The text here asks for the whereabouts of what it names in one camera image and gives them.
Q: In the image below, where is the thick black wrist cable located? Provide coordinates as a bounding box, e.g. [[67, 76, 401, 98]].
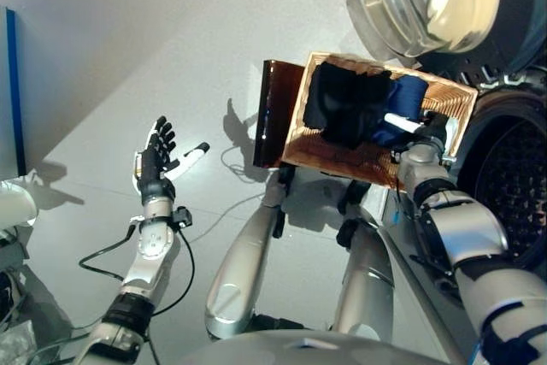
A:
[[79, 219, 138, 285]]

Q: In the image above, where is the thin floor cable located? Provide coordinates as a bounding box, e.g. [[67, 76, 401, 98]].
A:
[[187, 144, 268, 246]]

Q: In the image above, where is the silver robot leg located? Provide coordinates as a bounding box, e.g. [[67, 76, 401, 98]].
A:
[[203, 166, 296, 343], [328, 180, 394, 343]]

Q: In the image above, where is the grey cabinet with dark edge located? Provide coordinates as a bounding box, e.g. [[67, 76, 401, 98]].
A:
[[0, 6, 26, 178]]

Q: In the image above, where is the thin black camera cable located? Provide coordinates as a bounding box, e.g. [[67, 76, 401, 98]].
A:
[[147, 226, 197, 317]]

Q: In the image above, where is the silver left robot leg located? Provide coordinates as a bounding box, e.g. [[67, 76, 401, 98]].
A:
[[203, 166, 296, 343]]

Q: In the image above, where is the white rounded object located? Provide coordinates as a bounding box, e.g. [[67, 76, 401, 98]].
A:
[[0, 180, 38, 233]]

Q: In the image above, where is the silver right robot leg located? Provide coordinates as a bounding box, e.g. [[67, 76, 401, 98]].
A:
[[328, 180, 394, 343]]

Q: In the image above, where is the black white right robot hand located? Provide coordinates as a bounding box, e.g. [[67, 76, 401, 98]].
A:
[[383, 112, 457, 160]]

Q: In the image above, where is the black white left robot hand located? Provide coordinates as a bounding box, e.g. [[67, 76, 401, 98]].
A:
[[134, 115, 211, 206]]

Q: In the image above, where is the woven wicker basket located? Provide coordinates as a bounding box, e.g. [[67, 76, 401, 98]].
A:
[[279, 50, 479, 191]]

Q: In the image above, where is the blue cloth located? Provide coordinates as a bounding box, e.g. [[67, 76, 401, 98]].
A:
[[370, 75, 428, 147]]

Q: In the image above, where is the grey front-load washing machine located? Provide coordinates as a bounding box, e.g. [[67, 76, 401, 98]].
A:
[[375, 52, 547, 365]]

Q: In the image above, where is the grey robot torso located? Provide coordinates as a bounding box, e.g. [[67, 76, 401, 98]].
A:
[[204, 330, 462, 365]]

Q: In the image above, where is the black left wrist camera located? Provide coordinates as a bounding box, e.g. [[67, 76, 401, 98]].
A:
[[173, 206, 193, 229]]

